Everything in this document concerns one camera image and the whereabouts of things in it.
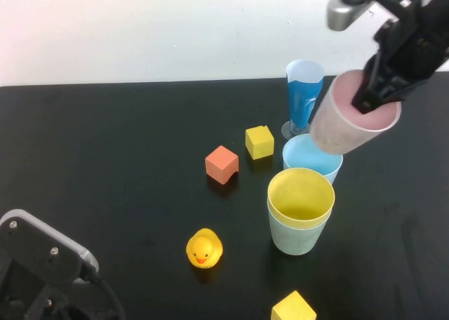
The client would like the blue conical measuring glass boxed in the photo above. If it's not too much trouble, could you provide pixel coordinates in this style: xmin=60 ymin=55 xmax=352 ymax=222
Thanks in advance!
xmin=281 ymin=59 xmax=325 ymax=140

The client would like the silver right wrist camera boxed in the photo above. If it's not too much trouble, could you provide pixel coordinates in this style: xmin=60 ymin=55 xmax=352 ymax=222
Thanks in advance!
xmin=326 ymin=0 xmax=387 ymax=32

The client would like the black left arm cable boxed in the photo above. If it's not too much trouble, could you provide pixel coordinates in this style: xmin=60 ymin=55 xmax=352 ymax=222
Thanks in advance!
xmin=79 ymin=260 xmax=126 ymax=320

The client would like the light blue plastic cup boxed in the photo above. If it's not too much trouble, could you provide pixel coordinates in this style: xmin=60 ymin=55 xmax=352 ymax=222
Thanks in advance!
xmin=282 ymin=134 xmax=344 ymax=187

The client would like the plain yellow foam cube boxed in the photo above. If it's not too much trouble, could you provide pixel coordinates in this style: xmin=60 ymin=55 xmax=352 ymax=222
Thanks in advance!
xmin=270 ymin=290 xmax=318 ymax=320

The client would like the pink plastic cup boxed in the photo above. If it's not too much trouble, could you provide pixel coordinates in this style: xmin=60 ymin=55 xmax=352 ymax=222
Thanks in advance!
xmin=310 ymin=70 xmax=402 ymax=156

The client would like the yellow rubber duck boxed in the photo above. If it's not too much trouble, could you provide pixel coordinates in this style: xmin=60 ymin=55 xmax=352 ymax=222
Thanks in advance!
xmin=185 ymin=227 xmax=224 ymax=269

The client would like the notched yellow foam cube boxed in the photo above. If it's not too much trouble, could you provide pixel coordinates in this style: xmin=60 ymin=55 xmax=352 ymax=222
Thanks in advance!
xmin=244 ymin=125 xmax=275 ymax=160

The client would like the yellow plastic cup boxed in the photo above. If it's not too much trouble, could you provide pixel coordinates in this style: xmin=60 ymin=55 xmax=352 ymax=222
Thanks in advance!
xmin=267 ymin=168 xmax=336 ymax=232

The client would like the green plastic cup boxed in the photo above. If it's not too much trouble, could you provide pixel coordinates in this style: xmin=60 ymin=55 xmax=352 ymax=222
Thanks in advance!
xmin=268 ymin=207 xmax=330 ymax=256

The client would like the orange foam cube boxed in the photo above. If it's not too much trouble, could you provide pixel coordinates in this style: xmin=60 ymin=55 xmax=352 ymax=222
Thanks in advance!
xmin=204 ymin=145 xmax=240 ymax=187

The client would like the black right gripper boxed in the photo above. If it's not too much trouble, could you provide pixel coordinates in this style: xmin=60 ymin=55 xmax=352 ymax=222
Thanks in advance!
xmin=351 ymin=0 xmax=449 ymax=114

